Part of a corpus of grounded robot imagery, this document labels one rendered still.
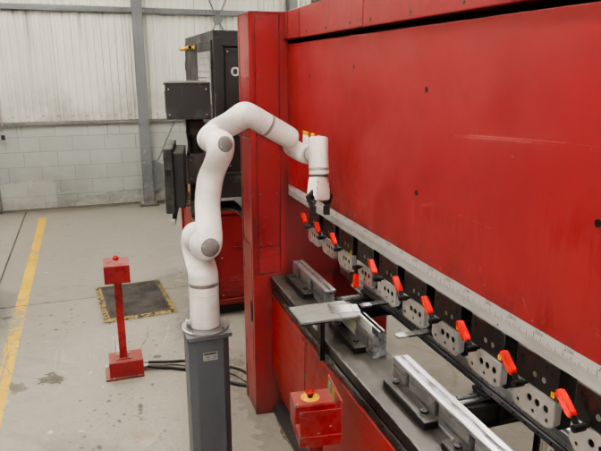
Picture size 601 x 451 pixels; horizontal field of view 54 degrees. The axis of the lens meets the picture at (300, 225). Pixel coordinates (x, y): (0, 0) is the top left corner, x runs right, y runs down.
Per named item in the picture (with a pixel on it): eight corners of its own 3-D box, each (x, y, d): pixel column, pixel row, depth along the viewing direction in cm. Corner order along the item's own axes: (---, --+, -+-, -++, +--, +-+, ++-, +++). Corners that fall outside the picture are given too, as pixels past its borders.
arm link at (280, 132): (249, 138, 242) (307, 169, 257) (268, 133, 228) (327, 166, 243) (257, 118, 243) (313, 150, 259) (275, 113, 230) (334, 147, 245)
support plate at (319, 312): (288, 309, 261) (288, 307, 261) (343, 302, 269) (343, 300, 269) (301, 325, 244) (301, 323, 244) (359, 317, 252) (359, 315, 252)
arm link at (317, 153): (303, 168, 248) (316, 167, 241) (302, 137, 248) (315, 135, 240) (320, 169, 253) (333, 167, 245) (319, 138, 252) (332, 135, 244)
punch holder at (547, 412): (511, 400, 154) (517, 342, 150) (537, 395, 157) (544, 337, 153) (552, 433, 140) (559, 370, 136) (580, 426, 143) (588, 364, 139)
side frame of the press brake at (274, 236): (246, 395, 379) (236, 14, 321) (368, 373, 405) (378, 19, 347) (256, 415, 356) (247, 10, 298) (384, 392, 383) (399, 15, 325)
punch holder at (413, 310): (402, 313, 209) (403, 269, 205) (423, 310, 212) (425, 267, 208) (423, 331, 195) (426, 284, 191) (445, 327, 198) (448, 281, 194)
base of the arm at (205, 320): (185, 340, 229) (183, 294, 224) (178, 321, 246) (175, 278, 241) (233, 333, 235) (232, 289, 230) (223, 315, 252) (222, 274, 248)
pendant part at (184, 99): (175, 216, 381) (168, 80, 359) (214, 215, 385) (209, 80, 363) (171, 237, 332) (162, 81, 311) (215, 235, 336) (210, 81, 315)
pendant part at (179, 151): (170, 197, 369) (166, 140, 360) (190, 197, 371) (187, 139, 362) (165, 214, 327) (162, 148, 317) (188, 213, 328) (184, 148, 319)
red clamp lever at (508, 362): (499, 350, 151) (516, 386, 145) (512, 347, 152) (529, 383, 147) (495, 353, 152) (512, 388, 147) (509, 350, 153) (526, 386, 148)
